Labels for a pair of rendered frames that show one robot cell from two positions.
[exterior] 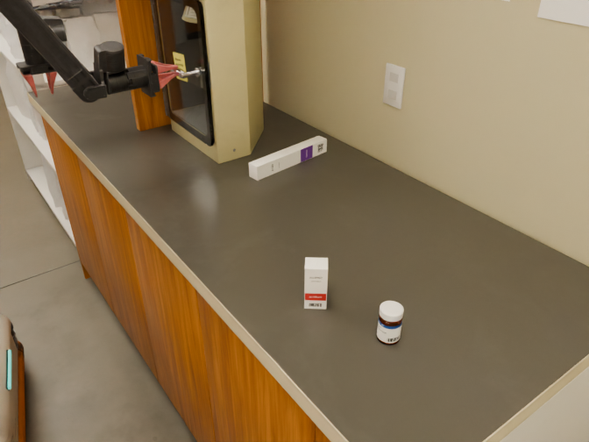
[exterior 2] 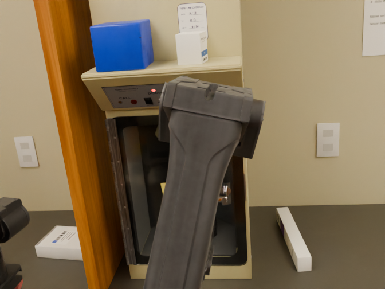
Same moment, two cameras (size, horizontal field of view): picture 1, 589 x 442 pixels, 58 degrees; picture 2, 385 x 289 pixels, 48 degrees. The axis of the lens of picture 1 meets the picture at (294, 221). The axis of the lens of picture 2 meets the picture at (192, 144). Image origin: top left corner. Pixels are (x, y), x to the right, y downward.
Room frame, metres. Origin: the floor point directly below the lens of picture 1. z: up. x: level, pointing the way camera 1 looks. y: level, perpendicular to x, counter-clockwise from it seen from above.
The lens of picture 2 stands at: (0.84, 0.98, 1.64)
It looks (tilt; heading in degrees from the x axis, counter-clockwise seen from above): 19 degrees down; 314
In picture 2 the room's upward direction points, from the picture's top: 5 degrees counter-clockwise
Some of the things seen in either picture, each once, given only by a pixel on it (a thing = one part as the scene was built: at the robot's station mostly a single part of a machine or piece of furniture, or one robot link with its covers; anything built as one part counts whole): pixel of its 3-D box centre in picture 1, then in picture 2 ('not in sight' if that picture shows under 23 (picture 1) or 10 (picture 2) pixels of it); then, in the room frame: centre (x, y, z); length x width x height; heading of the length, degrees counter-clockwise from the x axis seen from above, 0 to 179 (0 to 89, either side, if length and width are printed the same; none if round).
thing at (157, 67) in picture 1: (162, 74); not in sight; (1.44, 0.36, 1.20); 0.09 x 0.07 x 0.07; 128
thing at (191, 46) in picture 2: not in sight; (192, 47); (1.45, 0.33, 1.54); 0.05 x 0.05 x 0.06; 26
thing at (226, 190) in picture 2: (183, 71); (209, 195); (1.45, 0.31, 1.20); 0.10 x 0.05 x 0.03; 35
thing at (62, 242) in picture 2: not in sight; (69, 242); (1.94, 0.42, 0.96); 0.16 x 0.12 x 0.04; 28
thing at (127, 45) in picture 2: not in sight; (124, 45); (1.57, 0.41, 1.56); 0.10 x 0.10 x 0.09; 36
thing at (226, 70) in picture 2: not in sight; (166, 88); (1.50, 0.36, 1.46); 0.32 x 0.11 x 0.10; 36
